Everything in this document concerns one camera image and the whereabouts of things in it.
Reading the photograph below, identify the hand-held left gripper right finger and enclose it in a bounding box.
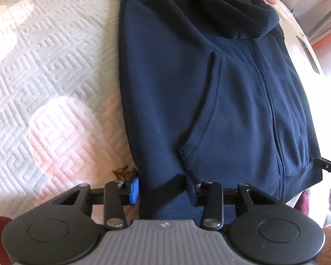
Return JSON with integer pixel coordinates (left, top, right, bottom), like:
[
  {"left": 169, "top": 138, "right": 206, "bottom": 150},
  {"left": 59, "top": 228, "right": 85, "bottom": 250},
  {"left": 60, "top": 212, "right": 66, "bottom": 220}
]
[{"left": 193, "top": 180, "right": 278, "bottom": 231}]

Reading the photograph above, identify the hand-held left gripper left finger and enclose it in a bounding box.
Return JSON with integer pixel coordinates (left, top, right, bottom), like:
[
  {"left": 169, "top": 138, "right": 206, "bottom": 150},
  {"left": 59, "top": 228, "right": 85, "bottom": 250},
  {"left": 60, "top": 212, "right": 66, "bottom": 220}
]
[{"left": 52, "top": 174, "right": 141, "bottom": 230}]

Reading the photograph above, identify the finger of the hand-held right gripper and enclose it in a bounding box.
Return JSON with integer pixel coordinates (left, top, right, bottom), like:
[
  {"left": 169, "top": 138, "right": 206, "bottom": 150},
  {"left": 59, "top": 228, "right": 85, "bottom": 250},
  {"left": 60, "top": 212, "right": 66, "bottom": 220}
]
[{"left": 315, "top": 157, "right": 331, "bottom": 173}]

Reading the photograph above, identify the navy striped hoodie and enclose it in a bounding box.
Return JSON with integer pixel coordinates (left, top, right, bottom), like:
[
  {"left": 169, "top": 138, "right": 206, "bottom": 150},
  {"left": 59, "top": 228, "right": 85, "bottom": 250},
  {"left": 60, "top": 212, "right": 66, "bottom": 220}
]
[{"left": 118, "top": 0, "right": 324, "bottom": 222}]

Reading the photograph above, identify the dark tablet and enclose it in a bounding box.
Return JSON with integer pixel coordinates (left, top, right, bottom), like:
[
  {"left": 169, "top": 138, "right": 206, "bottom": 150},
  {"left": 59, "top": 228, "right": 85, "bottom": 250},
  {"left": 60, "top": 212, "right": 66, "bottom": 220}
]
[{"left": 295, "top": 34, "right": 321, "bottom": 75}]

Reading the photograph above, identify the floral quilted bedspread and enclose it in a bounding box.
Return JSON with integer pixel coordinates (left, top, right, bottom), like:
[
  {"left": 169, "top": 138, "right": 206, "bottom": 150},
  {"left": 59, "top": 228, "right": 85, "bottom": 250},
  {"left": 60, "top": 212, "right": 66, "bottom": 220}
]
[{"left": 0, "top": 0, "right": 331, "bottom": 265}]

